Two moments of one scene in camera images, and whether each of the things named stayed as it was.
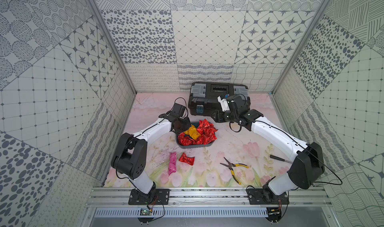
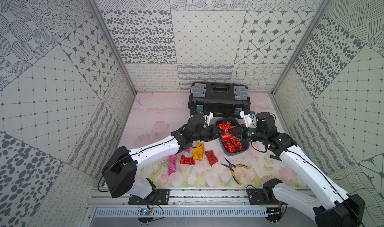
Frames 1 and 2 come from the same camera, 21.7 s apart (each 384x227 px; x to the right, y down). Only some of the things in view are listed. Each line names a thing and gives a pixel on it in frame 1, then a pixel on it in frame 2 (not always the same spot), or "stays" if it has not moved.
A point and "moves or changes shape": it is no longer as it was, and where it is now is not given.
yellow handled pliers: [230, 165] stays
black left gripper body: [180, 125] to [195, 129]
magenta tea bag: [172, 163] stays
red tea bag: [184, 158] stays
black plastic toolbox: [203, 99] stays
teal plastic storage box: [196, 125] to [234, 122]
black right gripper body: [226, 116] to [252, 134]
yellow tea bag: [193, 132] moves or changes shape
